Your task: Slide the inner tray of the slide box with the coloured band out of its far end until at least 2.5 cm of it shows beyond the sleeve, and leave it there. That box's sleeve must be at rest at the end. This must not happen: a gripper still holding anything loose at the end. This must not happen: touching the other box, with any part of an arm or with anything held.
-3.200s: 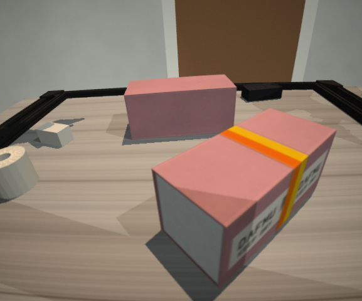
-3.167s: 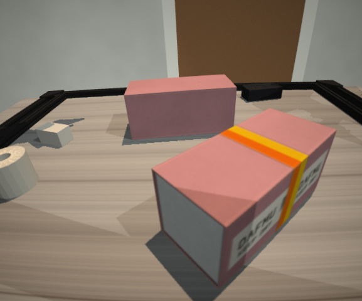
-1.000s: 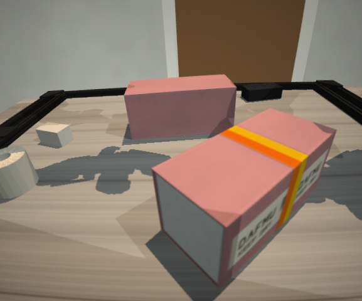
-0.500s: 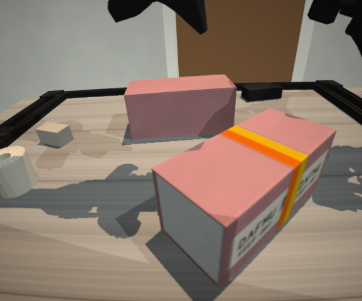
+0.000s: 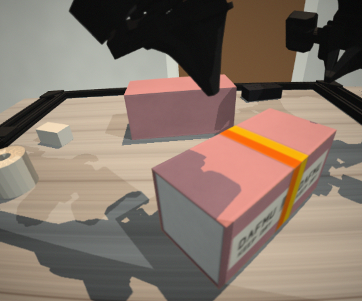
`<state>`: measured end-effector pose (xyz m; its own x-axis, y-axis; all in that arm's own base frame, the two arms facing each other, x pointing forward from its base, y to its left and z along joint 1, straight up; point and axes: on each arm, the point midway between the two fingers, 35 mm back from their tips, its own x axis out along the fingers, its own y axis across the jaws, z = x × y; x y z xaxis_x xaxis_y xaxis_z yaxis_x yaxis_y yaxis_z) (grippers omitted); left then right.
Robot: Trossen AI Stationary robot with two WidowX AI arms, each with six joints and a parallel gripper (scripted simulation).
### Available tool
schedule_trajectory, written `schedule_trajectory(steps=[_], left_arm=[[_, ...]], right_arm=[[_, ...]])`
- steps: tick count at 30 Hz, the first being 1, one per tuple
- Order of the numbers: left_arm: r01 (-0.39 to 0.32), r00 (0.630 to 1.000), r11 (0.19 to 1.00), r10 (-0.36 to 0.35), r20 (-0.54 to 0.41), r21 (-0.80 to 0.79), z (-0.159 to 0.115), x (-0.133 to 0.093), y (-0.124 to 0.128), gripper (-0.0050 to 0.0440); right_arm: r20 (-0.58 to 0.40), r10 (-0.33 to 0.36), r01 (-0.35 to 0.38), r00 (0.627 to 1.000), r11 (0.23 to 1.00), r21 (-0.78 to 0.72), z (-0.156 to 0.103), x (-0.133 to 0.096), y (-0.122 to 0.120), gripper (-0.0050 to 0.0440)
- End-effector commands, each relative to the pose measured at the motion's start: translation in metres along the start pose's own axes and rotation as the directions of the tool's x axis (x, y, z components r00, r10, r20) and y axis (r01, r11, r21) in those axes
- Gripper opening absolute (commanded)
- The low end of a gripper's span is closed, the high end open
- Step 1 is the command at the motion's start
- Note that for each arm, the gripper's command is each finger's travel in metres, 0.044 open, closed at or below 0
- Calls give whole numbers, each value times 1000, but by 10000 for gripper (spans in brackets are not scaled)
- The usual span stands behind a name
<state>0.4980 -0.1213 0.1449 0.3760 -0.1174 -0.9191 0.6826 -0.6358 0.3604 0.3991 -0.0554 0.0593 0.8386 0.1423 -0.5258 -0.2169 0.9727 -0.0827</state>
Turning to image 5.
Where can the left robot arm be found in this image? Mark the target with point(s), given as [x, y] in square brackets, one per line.
[101, 17]

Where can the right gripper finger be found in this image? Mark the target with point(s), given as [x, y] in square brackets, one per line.
[329, 47]
[350, 61]

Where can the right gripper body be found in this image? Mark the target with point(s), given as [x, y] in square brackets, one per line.
[301, 31]

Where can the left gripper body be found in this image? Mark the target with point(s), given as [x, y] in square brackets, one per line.
[156, 22]

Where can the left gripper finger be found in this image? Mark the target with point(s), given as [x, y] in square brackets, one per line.
[178, 51]
[203, 34]

